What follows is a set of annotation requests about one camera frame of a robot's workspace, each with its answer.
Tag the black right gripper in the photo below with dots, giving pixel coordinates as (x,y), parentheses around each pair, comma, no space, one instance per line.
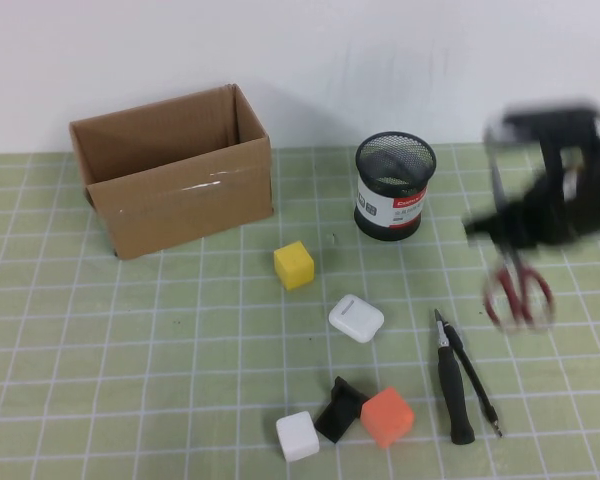
(555,215)

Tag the thin black screwdriver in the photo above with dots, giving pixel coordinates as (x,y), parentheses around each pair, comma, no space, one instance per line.
(475,375)

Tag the thick black screwdriver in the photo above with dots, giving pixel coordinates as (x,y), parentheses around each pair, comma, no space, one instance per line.
(452,385)

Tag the black mesh pen holder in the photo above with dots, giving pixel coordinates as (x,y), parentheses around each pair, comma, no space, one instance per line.
(395,215)

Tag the white earbuds case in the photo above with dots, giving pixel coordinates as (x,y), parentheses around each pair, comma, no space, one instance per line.
(357,319)

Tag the yellow cube block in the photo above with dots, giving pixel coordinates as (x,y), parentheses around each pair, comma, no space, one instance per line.
(294,267)

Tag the orange cube block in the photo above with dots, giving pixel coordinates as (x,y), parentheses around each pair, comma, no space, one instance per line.
(387,417)

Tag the white cube block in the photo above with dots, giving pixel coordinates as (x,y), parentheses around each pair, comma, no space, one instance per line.
(297,436)

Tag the brown cardboard box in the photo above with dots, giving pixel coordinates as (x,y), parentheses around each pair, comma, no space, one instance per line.
(180,215)

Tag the green grid cutting mat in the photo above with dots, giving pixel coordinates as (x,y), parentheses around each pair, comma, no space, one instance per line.
(130,350)

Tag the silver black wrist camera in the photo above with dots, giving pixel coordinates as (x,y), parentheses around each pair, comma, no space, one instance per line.
(550,117)

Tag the black plastic bracket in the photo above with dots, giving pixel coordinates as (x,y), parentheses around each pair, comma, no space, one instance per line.
(337,415)

